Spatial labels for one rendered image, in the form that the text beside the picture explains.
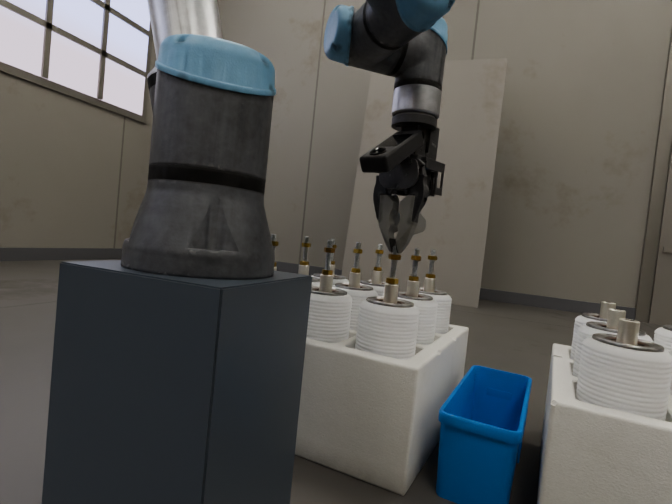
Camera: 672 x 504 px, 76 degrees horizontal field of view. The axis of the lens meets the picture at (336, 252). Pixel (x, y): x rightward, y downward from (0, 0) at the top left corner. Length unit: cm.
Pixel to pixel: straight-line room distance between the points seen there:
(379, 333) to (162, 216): 37
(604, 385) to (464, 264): 217
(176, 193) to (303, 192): 318
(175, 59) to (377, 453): 55
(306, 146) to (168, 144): 323
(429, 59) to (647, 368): 50
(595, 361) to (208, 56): 55
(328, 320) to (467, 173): 226
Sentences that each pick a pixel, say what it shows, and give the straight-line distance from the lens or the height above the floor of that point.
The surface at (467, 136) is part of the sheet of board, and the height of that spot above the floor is 106.
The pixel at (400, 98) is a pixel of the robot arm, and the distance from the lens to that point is 71.
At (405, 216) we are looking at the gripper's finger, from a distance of 67.
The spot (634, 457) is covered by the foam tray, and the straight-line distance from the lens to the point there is 62.
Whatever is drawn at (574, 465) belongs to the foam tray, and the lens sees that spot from 62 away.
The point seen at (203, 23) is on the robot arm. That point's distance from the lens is 62.
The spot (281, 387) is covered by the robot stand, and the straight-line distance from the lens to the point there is 48.
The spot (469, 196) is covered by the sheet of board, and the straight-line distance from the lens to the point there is 283.
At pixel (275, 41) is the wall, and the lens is 407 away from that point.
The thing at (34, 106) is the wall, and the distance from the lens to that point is 331.
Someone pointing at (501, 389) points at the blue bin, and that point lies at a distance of 93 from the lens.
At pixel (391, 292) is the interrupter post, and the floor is 27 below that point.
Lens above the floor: 35
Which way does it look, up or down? 2 degrees down
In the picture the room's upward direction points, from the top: 6 degrees clockwise
